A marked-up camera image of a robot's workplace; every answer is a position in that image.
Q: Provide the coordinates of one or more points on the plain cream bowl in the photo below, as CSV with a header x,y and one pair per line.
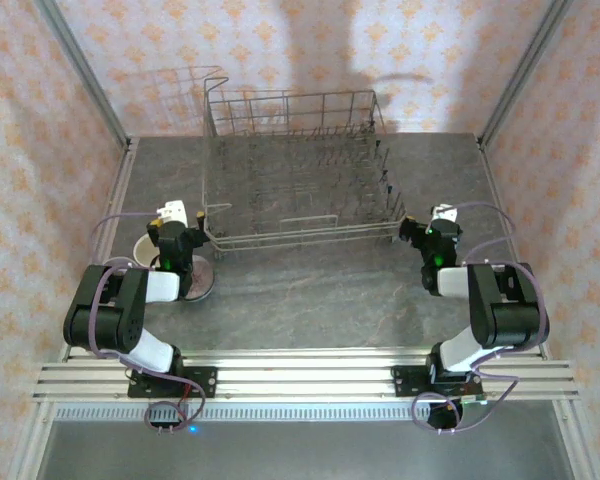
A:
x,y
145,252

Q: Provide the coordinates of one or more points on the blue floral bowl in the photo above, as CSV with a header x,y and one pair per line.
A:
x,y
202,282

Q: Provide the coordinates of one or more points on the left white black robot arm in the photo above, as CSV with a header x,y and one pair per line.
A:
x,y
110,320

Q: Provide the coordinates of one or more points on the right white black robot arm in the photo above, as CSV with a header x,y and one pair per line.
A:
x,y
505,310

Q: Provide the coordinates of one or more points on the green circuit board unit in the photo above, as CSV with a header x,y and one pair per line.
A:
x,y
445,412

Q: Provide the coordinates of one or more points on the black connector box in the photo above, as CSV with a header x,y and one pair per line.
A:
x,y
162,415

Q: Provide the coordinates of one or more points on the grey metal panel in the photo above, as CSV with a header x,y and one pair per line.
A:
x,y
300,450

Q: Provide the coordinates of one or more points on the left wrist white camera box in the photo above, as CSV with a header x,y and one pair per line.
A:
x,y
174,210

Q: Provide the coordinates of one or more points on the aluminium table side rail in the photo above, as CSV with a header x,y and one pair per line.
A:
x,y
116,195
495,180

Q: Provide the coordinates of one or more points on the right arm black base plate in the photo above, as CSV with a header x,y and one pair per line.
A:
x,y
405,380

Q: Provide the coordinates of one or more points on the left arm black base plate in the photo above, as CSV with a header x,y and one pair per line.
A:
x,y
202,380

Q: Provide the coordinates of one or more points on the aluminium frame post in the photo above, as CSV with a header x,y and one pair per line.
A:
x,y
525,70
85,70

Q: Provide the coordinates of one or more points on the aluminium mounting rail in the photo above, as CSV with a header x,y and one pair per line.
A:
x,y
305,372

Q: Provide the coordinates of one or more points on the aluminium frame leg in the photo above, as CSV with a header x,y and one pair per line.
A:
x,y
32,450
577,450

